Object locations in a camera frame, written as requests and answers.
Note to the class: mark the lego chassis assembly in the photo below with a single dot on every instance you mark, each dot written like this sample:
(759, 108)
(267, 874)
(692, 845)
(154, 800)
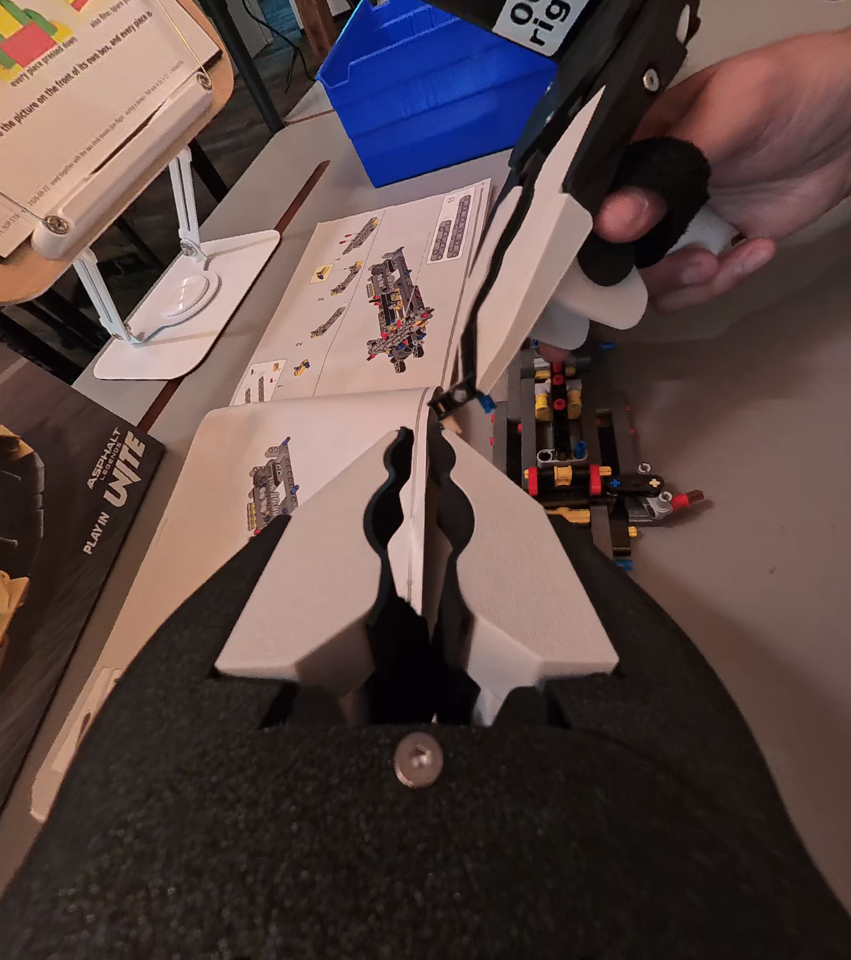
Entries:
(557, 420)

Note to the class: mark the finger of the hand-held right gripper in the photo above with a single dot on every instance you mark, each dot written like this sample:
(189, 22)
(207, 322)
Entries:
(538, 262)
(502, 219)

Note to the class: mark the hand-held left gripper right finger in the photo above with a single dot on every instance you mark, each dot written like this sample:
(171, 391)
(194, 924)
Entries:
(538, 592)

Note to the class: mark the lego set box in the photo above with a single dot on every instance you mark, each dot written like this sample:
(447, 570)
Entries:
(80, 420)

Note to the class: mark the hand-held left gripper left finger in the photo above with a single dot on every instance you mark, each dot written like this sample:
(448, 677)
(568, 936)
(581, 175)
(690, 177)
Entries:
(298, 592)

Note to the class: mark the blue storage bin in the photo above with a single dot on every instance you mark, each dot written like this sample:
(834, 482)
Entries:
(425, 112)

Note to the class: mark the wooden instruction board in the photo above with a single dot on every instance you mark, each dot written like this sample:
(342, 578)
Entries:
(95, 112)

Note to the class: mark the person's right hand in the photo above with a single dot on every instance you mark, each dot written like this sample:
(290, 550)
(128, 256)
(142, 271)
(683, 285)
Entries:
(808, 112)

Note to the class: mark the white folding stand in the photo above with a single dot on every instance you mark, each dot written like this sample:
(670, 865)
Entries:
(170, 352)

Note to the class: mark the lego instruction booklet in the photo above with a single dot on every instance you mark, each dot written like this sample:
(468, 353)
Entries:
(335, 442)

